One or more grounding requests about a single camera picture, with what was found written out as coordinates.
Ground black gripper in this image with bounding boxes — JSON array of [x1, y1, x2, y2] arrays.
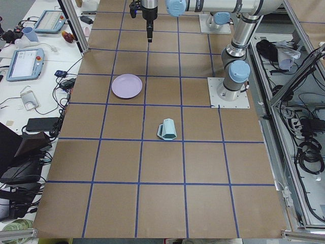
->
[[141, 0, 158, 42]]

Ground light blue faceted cup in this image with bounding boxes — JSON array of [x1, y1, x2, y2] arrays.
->
[[157, 118, 177, 141]]

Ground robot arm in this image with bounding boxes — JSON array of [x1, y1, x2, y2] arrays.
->
[[206, 12, 231, 29], [165, 0, 283, 102]]

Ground pink paper cup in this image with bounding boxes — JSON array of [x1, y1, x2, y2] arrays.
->
[[83, 26, 90, 37]]

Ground lilac plate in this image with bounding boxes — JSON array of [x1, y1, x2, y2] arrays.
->
[[112, 74, 142, 99]]

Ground blue plastic cup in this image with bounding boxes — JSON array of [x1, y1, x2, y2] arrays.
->
[[22, 26, 39, 42]]

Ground green plate stack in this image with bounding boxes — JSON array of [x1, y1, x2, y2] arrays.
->
[[3, 219, 33, 231]]

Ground black adapter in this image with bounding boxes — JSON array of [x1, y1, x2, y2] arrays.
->
[[80, 16, 93, 24]]

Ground red toy fruit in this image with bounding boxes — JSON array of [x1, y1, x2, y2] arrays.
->
[[61, 31, 75, 43]]

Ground far teach pendant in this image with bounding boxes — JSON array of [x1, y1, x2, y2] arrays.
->
[[34, 10, 66, 34]]

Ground teach pendant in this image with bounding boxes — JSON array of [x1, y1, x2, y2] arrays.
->
[[34, 10, 66, 34], [6, 48, 45, 82]]

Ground small blue device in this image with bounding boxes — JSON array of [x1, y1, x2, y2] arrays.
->
[[54, 70, 68, 78]]

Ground near teach pendant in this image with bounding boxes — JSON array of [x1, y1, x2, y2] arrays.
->
[[6, 48, 45, 82]]

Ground black power brick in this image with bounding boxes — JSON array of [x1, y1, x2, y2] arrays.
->
[[25, 117, 59, 132]]

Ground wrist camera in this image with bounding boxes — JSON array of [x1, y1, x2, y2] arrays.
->
[[129, 1, 139, 18]]

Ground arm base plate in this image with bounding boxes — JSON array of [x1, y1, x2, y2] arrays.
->
[[207, 77, 250, 109], [199, 12, 231, 35]]

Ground aluminium frame post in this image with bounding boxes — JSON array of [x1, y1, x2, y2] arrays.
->
[[58, 0, 89, 54]]

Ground cable bundle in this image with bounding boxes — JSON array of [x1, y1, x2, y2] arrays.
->
[[294, 139, 324, 176]]

